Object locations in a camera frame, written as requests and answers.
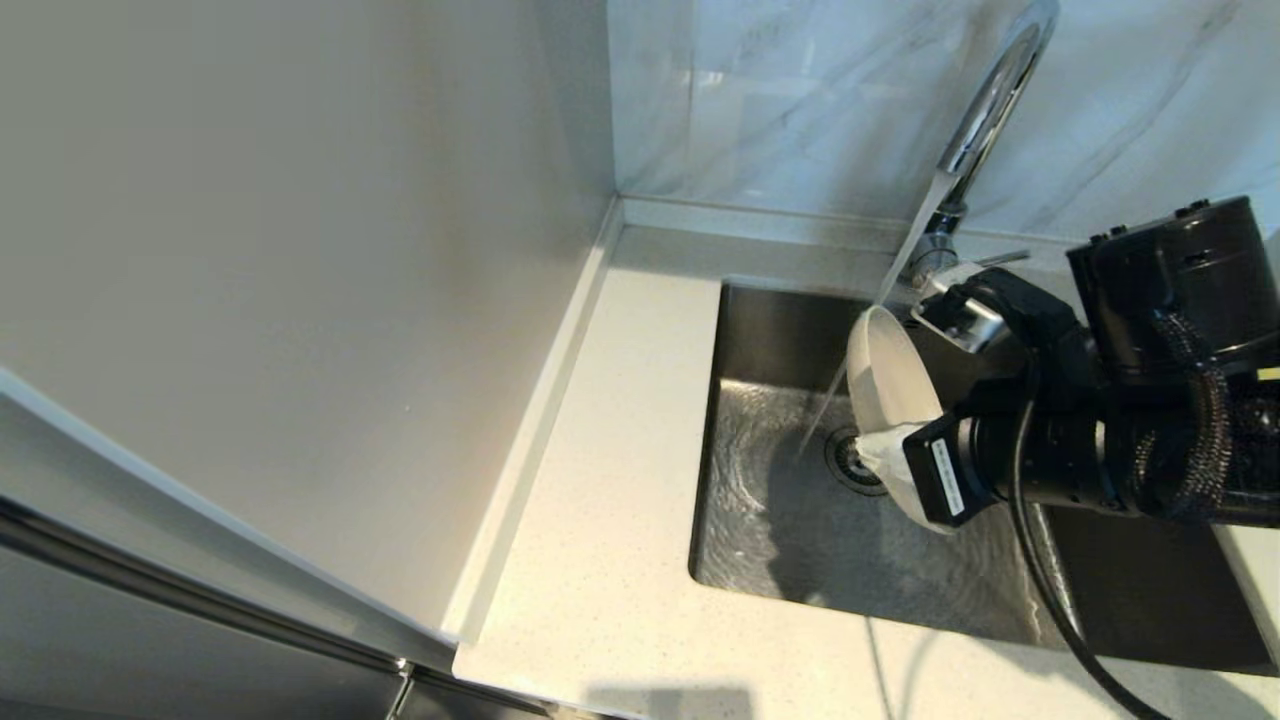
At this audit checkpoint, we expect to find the stainless steel sink basin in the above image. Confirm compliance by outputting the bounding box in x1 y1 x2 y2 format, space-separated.
688 283 1276 673

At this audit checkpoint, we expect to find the grey metal appliance door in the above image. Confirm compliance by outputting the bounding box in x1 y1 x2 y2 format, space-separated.
0 368 561 720

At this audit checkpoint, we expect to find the chrome gooseneck kitchen faucet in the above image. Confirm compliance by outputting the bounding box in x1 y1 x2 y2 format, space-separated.
880 0 1061 301

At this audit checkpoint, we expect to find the round metal drain strainer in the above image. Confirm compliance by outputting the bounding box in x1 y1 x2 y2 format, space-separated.
824 427 891 497

